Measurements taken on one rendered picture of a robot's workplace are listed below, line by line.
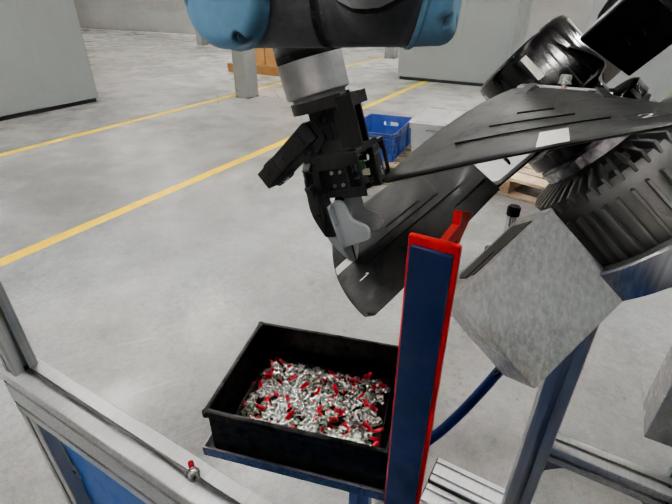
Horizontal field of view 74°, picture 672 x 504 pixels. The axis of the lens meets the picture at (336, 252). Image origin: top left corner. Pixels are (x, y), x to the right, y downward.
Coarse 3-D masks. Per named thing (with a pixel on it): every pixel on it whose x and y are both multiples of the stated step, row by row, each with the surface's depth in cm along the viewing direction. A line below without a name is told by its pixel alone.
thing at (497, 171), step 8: (496, 160) 55; (512, 160) 54; (520, 160) 53; (480, 168) 56; (488, 168) 55; (496, 168) 54; (504, 168) 54; (512, 168) 53; (488, 176) 55; (496, 176) 54; (504, 176) 53; (496, 184) 54
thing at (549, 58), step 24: (552, 24) 48; (528, 48) 49; (552, 48) 48; (576, 48) 48; (504, 72) 50; (528, 72) 49; (552, 72) 48; (576, 72) 48; (600, 72) 49; (624, 96) 47
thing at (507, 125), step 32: (512, 96) 40; (544, 96) 38; (576, 96) 37; (608, 96) 37; (448, 128) 36; (480, 128) 33; (512, 128) 30; (544, 128) 28; (576, 128) 26; (608, 128) 24; (640, 128) 23; (416, 160) 32; (448, 160) 29; (480, 160) 27
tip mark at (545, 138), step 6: (540, 132) 28; (546, 132) 27; (552, 132) 27; (558, 132) 26; (564, 132) 26; (540, 138) 26; (546, 138) 26; (552, 138) 26; (558, 138) 25; (564, 138) 25; (540, 144) 25; (546, 144) 25
